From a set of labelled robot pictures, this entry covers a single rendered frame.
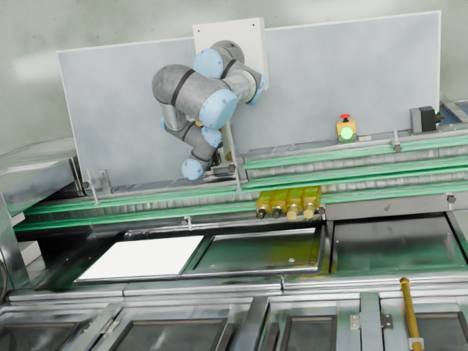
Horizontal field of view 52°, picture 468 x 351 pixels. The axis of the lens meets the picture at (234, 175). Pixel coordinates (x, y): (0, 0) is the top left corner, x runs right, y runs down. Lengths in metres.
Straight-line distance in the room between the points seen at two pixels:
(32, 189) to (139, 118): 0.54
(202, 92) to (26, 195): 1.06
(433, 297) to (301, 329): 0.38
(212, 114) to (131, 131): 0.97
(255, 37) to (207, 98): 0.65
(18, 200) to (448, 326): 1.58
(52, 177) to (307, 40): 1.23
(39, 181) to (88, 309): 0.67
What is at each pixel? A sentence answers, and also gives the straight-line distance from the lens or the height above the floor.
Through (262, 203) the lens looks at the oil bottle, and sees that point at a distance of 1.74.
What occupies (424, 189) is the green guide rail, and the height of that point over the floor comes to 0.94.
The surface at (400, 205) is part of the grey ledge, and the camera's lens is 1.94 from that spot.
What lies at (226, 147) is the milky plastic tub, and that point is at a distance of 2.04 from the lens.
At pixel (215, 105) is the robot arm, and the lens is 1.27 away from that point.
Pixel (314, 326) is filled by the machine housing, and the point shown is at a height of 1.56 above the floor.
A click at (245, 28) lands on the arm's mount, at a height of 0.84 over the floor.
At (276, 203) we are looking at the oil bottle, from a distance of 1.73.
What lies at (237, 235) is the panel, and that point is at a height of 1.01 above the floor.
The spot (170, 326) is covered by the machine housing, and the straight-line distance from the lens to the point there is 1.52.
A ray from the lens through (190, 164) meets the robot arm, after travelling 1.68.
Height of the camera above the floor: 2.68
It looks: 67 degrees down
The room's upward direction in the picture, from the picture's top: 143 degrees counter-clockwise
